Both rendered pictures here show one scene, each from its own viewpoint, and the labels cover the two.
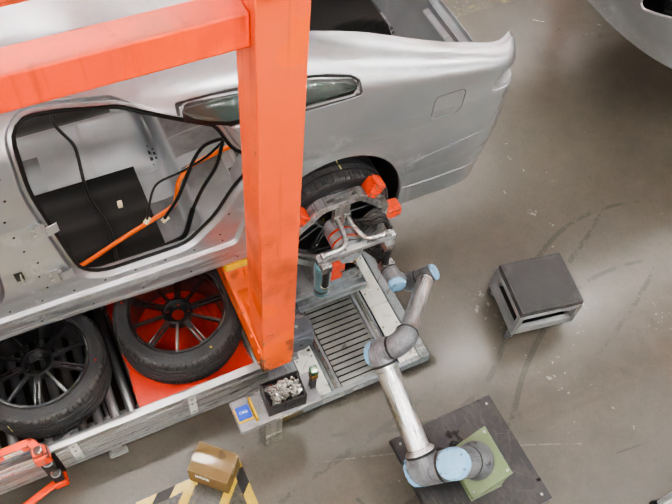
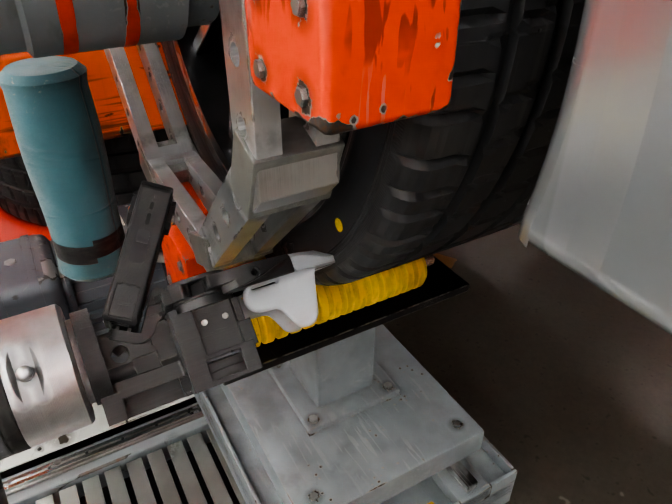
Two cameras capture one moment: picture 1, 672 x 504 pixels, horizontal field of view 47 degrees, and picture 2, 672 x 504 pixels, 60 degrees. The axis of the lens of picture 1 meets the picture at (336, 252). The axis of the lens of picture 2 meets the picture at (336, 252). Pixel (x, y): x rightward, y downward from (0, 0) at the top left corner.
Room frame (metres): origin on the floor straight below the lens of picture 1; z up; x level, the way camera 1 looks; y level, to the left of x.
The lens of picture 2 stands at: (2.41, -0.56, 0.92)
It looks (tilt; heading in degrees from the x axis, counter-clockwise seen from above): 34 degrees down; 92
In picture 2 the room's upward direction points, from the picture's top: straight up
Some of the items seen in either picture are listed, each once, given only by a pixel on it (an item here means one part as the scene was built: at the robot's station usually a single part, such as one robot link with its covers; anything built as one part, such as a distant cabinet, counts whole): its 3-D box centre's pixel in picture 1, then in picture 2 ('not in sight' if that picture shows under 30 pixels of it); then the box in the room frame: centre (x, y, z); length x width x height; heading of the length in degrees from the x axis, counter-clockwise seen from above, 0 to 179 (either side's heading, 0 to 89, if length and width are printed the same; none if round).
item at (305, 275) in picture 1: (317, 258); (330, 335); (2.37, 0.10, 0.32); 0.40 x 0.30 x 0.28; 121
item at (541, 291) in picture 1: (533, 295); not in sight; (2.40, -1.20, 0.17); 0.43 x 0.36 x 0.34; 112
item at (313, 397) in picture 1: (275, 402); not in sight; (1.43, 0.20, 0.44); 0.43 x 0.17 x 0.03; 121
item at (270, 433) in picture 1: (270, 420); not in sight; (1.41, 0.23, 0.21); 0.10 x 0.10 x 0.42; 31
